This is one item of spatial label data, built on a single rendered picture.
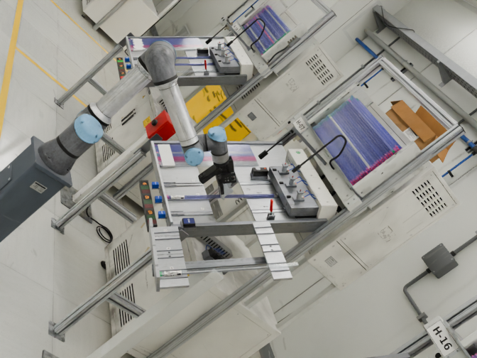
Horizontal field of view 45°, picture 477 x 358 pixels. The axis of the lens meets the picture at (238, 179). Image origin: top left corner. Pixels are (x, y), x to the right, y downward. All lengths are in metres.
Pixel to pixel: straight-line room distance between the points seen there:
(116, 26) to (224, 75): 3.38
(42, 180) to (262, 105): 1.93
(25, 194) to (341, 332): 2.49
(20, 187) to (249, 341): 1.39
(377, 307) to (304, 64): 1.70
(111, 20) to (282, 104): 3.43
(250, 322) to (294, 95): 1.67
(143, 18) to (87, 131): 4.74
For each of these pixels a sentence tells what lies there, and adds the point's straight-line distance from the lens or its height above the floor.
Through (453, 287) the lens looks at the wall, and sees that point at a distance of 3.94.
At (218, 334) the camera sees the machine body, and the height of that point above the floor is 0.42.
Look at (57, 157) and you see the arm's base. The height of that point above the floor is 0.60.
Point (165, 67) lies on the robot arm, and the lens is 2.23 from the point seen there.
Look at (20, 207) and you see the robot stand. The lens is 2.47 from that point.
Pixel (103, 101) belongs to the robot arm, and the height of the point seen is 0.84.
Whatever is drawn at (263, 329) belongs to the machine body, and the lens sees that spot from 3.02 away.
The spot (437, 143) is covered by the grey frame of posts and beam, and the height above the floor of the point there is 1.78.
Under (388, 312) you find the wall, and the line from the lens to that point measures 4.05.
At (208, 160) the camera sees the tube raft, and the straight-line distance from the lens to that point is 2.87.
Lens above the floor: 1.54
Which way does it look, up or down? 12 degrees down
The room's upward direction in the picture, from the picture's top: 51 degrees clockwise
